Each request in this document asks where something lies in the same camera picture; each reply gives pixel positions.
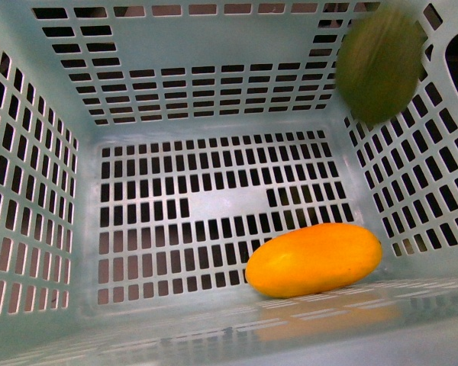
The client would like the light teal plastic basket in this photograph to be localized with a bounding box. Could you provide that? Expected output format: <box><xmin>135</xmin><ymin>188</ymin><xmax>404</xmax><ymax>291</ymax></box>
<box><xmin>0</xmin><ymin>1</ymin><xmax>458</xmax><ymax>365</ymax></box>

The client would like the yellow mango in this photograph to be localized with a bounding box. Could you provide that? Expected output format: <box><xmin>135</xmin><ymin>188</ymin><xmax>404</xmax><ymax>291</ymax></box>
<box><xmin>245</xmin><ymin>223</ymin><xmax>382</xmax><ymax>298</ymax></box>

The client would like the green avocado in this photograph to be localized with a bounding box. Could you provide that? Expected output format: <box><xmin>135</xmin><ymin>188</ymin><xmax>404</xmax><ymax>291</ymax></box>
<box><xmin>336</xmin><ymin>5</ymin><xmax>422</xmax><ymax>125</ymax></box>

